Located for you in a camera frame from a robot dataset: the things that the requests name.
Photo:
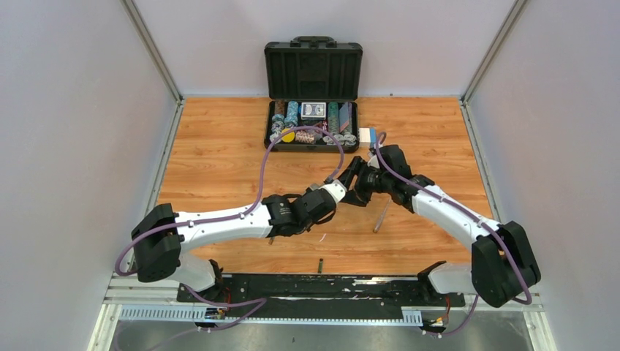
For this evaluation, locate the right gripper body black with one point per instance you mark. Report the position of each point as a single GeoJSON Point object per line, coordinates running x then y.
{"type": "Point", "coordinates": [369, 180]}

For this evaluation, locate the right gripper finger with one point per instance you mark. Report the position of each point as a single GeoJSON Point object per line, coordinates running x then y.
{"type": "Point", "coordinates": [352, 175]}
{"type": "Point", "coordinates": [359, 199]}

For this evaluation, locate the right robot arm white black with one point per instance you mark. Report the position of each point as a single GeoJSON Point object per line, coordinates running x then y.
{"type": "Point", "coordinates": [503, 267]}

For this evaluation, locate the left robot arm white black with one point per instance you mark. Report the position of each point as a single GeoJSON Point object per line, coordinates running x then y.
{"type": "Point", "coordinates": [164, 239]}

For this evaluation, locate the white blue card box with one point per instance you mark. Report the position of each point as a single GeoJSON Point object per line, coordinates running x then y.
{"type": "Point", "coordinates": [367, 137]}

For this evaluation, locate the yellow poker chip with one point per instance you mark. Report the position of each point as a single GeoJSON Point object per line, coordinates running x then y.
{"type": "Point", "coordinates": [288, 138]}

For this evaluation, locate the green poker chip stack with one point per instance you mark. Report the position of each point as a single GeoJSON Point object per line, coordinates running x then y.
{"type": "Point", "coordinates": [333, 118]}

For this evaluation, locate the blue playing card deck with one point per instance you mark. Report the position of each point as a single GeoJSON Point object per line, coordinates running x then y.
{"type": "Point", "coordinates": [313, 110]}

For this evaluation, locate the teal poker chip stack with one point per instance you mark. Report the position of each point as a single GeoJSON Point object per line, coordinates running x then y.
{"type": "Point", "coordinates": [291, 116]}

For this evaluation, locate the black poker chip case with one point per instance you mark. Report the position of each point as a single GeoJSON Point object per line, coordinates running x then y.
{"type": "Point", "coordinates": [314, 69]}

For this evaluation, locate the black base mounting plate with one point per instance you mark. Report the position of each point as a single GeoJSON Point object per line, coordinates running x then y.
{"type": "Point", "coordinates": [328, 296]}

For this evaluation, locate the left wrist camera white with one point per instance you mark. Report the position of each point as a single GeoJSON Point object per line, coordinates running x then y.
{"type": "Point", "coordinates": [335, 189]}

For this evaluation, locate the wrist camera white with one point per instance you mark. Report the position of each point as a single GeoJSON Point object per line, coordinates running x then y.
{"type": "Point", "coordinates": [373, 160]}
{"type": "Point", "coordinates": [335, 189]}

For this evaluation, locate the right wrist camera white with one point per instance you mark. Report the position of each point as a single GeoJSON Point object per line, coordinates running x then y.
{"type": "Point", "coordinates": [373, 160]}

